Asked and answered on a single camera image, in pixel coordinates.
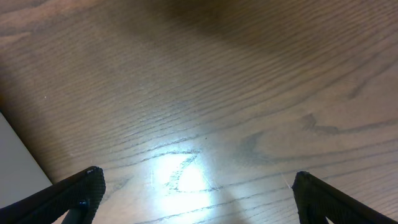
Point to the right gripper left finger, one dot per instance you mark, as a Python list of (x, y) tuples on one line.
[(78, 197)]

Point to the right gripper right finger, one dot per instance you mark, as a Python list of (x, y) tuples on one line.
[(319, 202)]

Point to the white cardboard box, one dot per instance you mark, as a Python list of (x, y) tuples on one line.
[(20, 175)]

